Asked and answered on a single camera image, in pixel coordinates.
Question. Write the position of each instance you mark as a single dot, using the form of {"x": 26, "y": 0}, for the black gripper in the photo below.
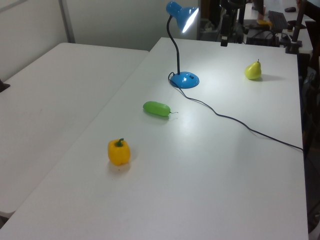
{"x": 226, "y": 25}

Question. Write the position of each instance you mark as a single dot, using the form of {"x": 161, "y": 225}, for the blue desk lamp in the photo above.
{"x": 185, "y": 80}

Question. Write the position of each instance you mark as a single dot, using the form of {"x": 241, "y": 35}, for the black equipment box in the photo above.
{"x": 262, "y": 37}

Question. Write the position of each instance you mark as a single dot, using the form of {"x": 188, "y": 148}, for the yellow-green toy pear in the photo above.
{"x": 253, "y": 71}

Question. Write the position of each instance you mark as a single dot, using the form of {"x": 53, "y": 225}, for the small yellow object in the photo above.
{"x": 264, "y": 22}

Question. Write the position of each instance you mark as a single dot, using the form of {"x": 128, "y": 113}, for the black computer keyboard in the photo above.
{"x": 277, "y": 20}

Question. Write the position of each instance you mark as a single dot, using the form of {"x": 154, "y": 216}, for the black computer mouse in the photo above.
{"x": 290, "y": 9}

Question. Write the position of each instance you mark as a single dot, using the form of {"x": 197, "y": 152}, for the black clamp stand pole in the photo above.
{"x": 297, "y": 25}

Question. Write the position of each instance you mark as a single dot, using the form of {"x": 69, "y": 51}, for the green toy cucumber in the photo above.
{"x": 156, "y": 108}

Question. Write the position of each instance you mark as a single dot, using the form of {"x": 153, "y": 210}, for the yellow toy bell pepper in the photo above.
{"x": 118, "y": 153}

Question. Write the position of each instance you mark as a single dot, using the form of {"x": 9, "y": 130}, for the white side table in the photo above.
{"x": 50, "y": 112}

